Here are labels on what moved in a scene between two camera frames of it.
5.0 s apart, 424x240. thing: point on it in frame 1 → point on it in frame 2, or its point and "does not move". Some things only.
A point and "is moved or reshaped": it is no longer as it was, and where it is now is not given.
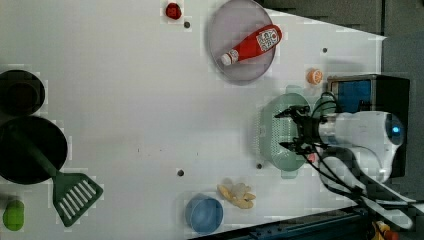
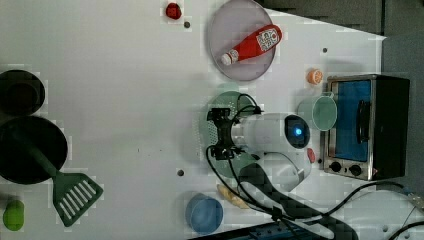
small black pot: x=21 y=93 does not move
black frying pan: x=17 y=164 does not move
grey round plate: x=233 y=22 does not move
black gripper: x=308 y=128 → x=225 y=148
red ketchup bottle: x=258 y=41 does not move
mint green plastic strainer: x=276 y=131 is moved or reshaped
